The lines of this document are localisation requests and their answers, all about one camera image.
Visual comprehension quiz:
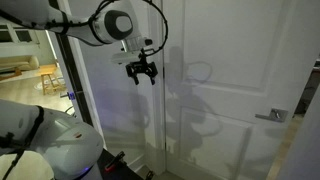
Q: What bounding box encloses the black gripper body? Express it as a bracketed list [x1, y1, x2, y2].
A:
[125, 59, 158, 80]

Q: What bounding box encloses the white panel door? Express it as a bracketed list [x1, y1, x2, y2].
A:
[163, 0, 320, 180]

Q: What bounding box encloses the small blue lit device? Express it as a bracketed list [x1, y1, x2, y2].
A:
[59, 91, 77, 102]

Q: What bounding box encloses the wooden stool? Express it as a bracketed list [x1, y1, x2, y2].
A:
[38, 64, 65, 97]

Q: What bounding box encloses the black robot table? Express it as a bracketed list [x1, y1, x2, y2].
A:
[96, 148, 148, 180]

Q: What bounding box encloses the beige sofa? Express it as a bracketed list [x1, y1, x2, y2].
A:
[0, 55, 40, 72]

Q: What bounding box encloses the window pane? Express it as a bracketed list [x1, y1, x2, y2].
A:
[0, 23, 14, 44]
[13, 28, 34, 44]

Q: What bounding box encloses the low wooden coffee table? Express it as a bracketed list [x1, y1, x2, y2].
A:
[0, 67, 23, 82]

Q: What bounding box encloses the black vertical post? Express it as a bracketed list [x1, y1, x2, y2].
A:
[48, 0, 95, 126]

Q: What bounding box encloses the silver door lever handle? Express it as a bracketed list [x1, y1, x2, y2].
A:
[254, 107, 289, 123]

